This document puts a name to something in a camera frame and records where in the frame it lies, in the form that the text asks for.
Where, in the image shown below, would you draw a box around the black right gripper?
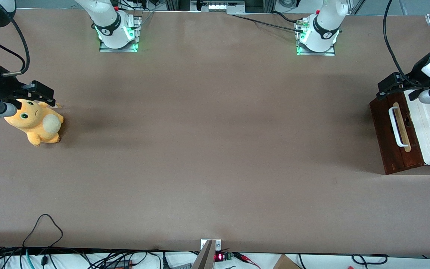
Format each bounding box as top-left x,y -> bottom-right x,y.
0,69 -> 56,109

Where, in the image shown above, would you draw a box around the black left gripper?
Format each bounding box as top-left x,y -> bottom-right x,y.
377,50 -> 430,101

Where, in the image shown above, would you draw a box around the white drawer handle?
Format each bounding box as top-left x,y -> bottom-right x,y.
388,106 -> 408,148

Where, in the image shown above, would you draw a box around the dark brown wooden drawer unit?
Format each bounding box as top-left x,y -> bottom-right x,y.
369,91 -> 425,175

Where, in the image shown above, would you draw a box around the orange plush toy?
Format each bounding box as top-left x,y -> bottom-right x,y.
3,98 -> 65,147

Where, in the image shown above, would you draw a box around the device with white lights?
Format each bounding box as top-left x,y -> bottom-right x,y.
190,0 -> 246,15

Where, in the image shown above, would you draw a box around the black power adapter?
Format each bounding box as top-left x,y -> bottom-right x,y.
104,260 -> 133,269

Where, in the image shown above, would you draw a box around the brown cardboard piece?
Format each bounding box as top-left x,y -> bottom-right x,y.
272,254 -> 302,269

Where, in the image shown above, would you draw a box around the red clip leads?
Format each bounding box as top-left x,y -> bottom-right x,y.
234,253 -> 261,269

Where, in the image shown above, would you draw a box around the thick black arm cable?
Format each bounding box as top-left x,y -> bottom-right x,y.
1,18 -> 31,77

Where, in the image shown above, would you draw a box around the light wooden handle strip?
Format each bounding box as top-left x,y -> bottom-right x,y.
392,102 -> 412,152

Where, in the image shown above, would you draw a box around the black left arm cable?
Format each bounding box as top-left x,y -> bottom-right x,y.
383,0 -> 424,88

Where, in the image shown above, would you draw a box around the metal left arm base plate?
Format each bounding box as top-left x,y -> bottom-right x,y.
296,17 -> 336,56

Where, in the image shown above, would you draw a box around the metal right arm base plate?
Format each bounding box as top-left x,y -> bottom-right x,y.
99,14 -> 143,53

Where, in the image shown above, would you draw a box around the black looped cable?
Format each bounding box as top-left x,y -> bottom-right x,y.
22,214 -> 64,250

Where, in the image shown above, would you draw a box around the short black table cable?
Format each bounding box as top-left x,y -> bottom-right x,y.
272,11 -> 301,25

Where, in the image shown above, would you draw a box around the grey thin cable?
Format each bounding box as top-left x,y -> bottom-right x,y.
138,9 -> 158,28

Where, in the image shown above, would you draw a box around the long black table cable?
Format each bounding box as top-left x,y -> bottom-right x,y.
232,14 -> 307,33

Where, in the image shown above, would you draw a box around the black flat-looped cable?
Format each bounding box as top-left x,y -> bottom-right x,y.
350,253 -> 388,265

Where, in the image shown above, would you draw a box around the small metal mount bracket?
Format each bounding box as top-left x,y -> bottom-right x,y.
200,239 -> 222,251

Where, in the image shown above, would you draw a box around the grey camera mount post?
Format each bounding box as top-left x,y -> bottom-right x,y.
191,240 -> 215,269

